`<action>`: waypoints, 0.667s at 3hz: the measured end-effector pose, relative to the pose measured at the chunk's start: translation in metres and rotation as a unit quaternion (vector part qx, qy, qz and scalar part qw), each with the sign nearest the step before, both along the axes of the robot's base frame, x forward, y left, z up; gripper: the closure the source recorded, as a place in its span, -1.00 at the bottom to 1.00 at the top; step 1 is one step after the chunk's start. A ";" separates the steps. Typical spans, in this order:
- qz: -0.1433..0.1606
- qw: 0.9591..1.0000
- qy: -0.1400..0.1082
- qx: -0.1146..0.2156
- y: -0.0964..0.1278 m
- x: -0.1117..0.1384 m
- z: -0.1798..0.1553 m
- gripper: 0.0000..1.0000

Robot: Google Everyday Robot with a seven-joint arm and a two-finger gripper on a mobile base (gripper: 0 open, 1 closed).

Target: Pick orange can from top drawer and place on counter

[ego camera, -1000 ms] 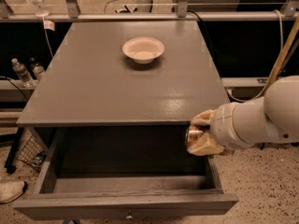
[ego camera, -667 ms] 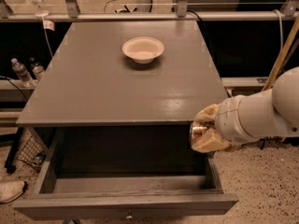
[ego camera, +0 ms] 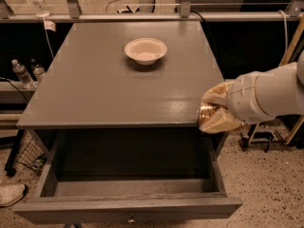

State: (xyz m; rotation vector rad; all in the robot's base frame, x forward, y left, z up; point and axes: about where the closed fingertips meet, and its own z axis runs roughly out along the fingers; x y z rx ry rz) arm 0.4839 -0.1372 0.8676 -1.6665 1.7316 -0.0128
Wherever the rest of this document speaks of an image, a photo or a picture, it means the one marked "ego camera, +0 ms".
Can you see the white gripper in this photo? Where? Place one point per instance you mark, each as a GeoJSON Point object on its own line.
{"type": "Point", "coordinates": [243, 98]}

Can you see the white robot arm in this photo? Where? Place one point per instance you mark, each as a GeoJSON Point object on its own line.
{"type": "Point", "coordinates": [253, 98]}

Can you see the open grey top drawer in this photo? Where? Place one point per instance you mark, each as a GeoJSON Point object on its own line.
{"type": "Point", "coordinates": [96, 175]}

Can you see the green can in basket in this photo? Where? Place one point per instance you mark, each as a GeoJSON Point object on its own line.
{"type": "Point", "coordinates": [39, 162]}

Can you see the white paper bowl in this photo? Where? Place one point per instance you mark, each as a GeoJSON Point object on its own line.
{"type": "Point", "coordinates": [145, 51]}

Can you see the grey wooden cabinet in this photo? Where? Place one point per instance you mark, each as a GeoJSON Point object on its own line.
{"type": "Point", "coordinates": [93, 84]}

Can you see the clear water bottle right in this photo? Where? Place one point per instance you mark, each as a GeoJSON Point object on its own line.
{"type": "Point", "coordinates": [37, 69]}

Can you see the clear water bottle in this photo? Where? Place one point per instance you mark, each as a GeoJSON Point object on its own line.
{"type": "Point", "coordinates": [37, 69]}
{"type": "Point", "coordinates": [22, 74]}

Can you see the clear water bottle left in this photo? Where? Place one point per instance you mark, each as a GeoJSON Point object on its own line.
{"type": "Point", "coordinates": [22, 74]}

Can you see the white webcam on stand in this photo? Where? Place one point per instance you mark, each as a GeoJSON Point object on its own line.
{"type": "Point", "coordinates": [41, 12]}

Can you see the white sneaker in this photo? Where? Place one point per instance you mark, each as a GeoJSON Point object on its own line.
{"type": "Point", "coordinates": [11, 193]}

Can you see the aluminium frame rail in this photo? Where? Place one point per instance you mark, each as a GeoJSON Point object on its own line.
{"type": "Point", "coordinates": [207, 16]}

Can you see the black wire basket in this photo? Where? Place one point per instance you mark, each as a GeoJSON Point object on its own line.
{"type": "Point", "coordinates": [31, 151]}

